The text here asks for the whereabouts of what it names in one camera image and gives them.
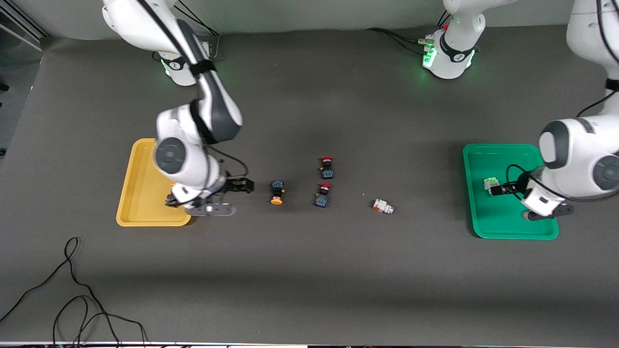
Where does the dark grey table mat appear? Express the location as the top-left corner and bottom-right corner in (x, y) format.
(0, 24), (619, 345)

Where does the black left arm base cable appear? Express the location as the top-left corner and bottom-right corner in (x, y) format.
(365, 27), (431, 54)

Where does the black arm base cable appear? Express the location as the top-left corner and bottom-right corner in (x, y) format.
(365, 27), (431, 54)
(174, 0), (221, 61)

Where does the loose black cable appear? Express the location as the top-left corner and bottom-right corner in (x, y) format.
(0, 237), (148, 348)

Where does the black right arm base cable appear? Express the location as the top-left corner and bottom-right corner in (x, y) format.
(174, 0), (221, 61)

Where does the yellow plastic tray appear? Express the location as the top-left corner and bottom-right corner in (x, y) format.
(116, 138), (193, 227)

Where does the green plastic tray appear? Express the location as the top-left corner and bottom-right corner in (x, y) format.
(462, 143), (560, 240)

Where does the aluminium frame rail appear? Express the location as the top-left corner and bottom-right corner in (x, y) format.
(0, 7), (49, 51)

